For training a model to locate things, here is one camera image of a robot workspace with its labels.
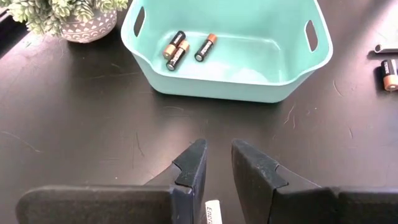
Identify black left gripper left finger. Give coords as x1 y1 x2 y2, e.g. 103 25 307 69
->
15 138 208 224

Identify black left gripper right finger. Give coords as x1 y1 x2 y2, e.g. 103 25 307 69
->
231 138 398 224

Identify copper black Duracell battery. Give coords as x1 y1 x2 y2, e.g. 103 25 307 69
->
162 30 187 60
165 39 190 72
381 58 398 92
194 33 218 62

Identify teal plastic bin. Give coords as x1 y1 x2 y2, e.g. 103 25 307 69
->
120 0 334 104

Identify green succulent in patterned pot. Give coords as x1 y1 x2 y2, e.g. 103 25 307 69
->
0 0 129 44

